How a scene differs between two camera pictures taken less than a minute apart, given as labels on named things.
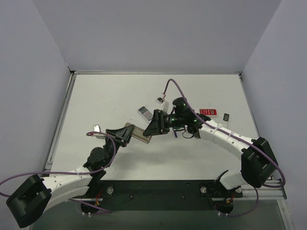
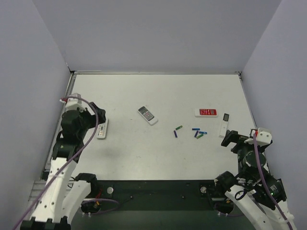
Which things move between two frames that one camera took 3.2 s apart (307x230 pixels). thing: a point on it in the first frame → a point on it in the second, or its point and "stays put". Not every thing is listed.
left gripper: [117, 138] → [96, 113]
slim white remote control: [225, 120] stays put
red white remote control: [212, 112] stays put
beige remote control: [138, 133] → [101, 130]
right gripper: [163, 122] → [234, 139]
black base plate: [118, 195] stays put
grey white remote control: [144, 112] stays put
